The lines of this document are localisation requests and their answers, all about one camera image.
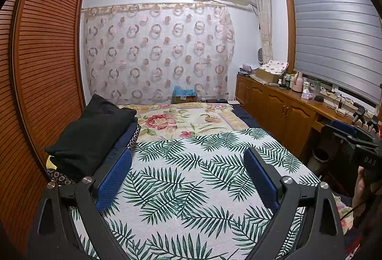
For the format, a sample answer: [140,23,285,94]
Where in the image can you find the grey window blind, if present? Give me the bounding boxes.
[288,0,382,105]

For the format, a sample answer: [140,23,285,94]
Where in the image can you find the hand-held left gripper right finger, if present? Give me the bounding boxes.
[243,147,347,260]

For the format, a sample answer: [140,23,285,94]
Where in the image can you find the cardboard box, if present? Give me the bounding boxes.
[257,68,282,83]

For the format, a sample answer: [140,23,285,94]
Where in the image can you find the leaf print blanket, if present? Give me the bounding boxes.
[70,127,321,260]

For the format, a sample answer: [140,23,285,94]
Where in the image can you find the row of toiletry bottles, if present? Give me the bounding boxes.
[277,72,294,88]

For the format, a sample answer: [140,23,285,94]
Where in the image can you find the black clamp stand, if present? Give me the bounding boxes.
[352,106,366,126]
[367,115,381,132]

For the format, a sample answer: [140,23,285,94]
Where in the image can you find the pink thermos jug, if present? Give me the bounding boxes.
[292,72,304,92]

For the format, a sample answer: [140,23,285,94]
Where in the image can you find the beige tied window curtain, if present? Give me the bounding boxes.
[254,0,273,65]

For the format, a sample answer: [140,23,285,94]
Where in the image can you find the black t-shirt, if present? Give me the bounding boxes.
[45,94,138,181]

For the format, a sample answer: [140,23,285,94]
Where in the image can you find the sheer circle print curtain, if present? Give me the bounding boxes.
[81,2,236,104]

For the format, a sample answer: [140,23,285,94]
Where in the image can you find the person's right hand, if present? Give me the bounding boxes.
[354,166,373,219]

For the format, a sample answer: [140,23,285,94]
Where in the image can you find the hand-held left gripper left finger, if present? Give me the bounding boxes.
[27,148,133,260]

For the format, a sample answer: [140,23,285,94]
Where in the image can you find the white printed cloth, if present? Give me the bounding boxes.
[264,60,289,76]

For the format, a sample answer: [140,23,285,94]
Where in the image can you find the waste bin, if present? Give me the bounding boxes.
[312,147,330,171]

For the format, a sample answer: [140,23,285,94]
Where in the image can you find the navy blue garment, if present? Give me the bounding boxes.
[92,117,139,174]

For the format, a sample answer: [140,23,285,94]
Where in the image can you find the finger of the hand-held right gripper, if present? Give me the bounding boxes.
[324,125,379,150]
[331,120,359,136]

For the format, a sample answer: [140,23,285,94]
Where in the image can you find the dark ring pattern garment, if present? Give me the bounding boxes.
[45,124,142,186]

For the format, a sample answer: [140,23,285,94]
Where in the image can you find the wooden sideboard cabinet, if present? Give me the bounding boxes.
[236,73,382,165]

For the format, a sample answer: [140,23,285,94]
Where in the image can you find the navy bed sheet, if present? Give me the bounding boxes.
[231,105,272,129]

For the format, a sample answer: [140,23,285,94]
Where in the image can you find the wooden louvred wardrobe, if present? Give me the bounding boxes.
[0,0,88,249]

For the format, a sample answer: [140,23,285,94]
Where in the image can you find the floral blanket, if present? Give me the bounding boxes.
[118,102,249,141]

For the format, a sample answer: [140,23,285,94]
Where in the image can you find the box with blue contents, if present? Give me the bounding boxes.
[173,85,197,104]

